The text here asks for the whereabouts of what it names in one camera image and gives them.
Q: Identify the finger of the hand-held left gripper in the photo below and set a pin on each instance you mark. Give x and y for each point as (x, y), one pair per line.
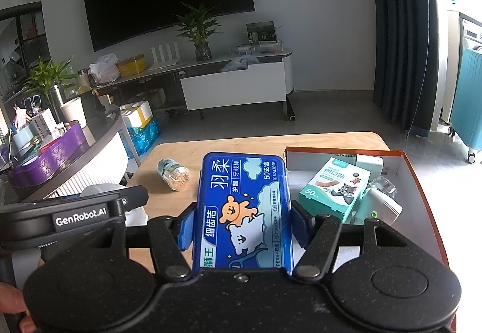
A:
(133, 197)

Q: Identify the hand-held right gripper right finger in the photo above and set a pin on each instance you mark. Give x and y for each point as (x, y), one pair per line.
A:
(301, 223)

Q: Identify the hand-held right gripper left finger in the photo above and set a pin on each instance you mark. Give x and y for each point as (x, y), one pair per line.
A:
(186, 227)

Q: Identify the cartoon adhesive bandage box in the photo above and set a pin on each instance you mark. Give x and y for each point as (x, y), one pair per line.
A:
(331, 186)

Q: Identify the blue dental floss box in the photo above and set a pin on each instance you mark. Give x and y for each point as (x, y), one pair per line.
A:
(241, 212)

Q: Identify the orange cardboard box white inside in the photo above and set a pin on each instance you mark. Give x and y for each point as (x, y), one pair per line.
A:
(410, 205)

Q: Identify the person's left hand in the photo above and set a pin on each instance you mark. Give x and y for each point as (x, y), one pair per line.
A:
(9, 299)

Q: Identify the white paper cup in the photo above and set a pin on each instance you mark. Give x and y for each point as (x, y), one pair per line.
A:
(135, 216)
(101, 190)

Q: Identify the clear toothpick jar mint lid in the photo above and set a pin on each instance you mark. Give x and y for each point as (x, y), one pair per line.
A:
(173, 174)

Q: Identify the grey curved counter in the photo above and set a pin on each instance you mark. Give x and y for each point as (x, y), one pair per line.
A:
(101, 152)

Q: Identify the blue plastic bag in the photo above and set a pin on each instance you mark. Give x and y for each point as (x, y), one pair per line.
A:
(145, 137)

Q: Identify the purple tray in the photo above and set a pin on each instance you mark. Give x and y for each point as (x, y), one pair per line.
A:
(56, 152)

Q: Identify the yellow and white carton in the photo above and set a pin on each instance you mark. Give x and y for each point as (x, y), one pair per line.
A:
(137, 114)

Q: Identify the white plastic device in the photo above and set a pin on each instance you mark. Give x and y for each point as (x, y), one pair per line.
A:
(384, 207)

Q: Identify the small white box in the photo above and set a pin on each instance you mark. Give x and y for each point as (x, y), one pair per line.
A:
(371, 164)

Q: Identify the clear crumpled plastic wrapper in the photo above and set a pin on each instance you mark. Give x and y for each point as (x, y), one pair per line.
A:
(384, 184)

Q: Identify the white medicine box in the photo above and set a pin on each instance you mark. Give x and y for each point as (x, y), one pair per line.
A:
(43, 122)

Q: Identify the white round pot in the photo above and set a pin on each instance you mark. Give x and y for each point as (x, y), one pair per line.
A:
(73, 112)

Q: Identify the black cylinder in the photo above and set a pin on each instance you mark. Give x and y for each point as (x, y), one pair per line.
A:
(292, 112)

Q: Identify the scissors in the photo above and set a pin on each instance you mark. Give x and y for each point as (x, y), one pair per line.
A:
(32, 101)

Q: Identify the yellow box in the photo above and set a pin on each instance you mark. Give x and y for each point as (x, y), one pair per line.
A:
(131, 67)

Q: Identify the white plastic bag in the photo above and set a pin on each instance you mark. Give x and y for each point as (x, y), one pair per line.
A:
(103, 69)

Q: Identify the white router with antennas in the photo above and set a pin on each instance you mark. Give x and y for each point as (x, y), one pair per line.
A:
(164, 61)

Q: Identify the leafy green bamboo plant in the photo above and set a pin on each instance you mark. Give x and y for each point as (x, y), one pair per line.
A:
(47, 78)

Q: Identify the white tv cabinet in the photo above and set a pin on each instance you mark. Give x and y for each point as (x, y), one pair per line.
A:
(233, 88)

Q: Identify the green plant in dark vase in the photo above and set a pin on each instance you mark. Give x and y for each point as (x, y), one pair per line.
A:
(202, 50)

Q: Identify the grey plastic bag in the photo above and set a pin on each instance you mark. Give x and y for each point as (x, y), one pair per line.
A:
(239, 63)

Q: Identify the dark glass cabinet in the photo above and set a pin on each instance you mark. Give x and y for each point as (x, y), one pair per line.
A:
(26, 46)

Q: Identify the clear plastic boxes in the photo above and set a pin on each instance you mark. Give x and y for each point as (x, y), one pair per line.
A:
(260, 49)

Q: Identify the black and green box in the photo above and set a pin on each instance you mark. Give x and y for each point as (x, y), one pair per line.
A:
(263, 33)

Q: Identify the teal suitcase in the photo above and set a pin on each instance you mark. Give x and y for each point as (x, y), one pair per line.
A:
(469, 103)

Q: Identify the dark blue curtain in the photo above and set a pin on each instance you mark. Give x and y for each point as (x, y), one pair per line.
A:
(399, 35)

